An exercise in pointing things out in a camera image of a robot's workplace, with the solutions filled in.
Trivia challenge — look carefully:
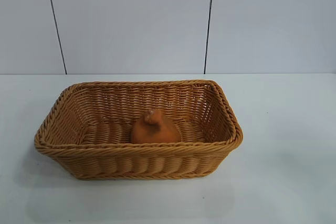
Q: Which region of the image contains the knobbly orange fruit with stem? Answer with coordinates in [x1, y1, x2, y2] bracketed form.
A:
[130, 108, 182, 145]

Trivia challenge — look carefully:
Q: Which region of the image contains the brown woven wicker basket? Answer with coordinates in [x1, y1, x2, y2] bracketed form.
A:
[33, 78, 244, 180]

